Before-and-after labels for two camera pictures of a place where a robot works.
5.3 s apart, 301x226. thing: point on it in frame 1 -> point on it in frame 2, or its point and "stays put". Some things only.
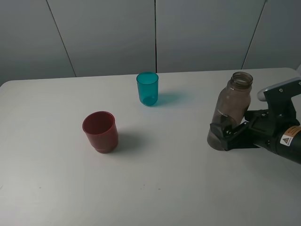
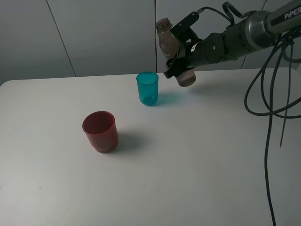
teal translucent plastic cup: [147, 84] stays put
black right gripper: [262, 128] -> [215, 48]
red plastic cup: [101, 129] stays put
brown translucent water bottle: [231, 106] -> [170, 47]
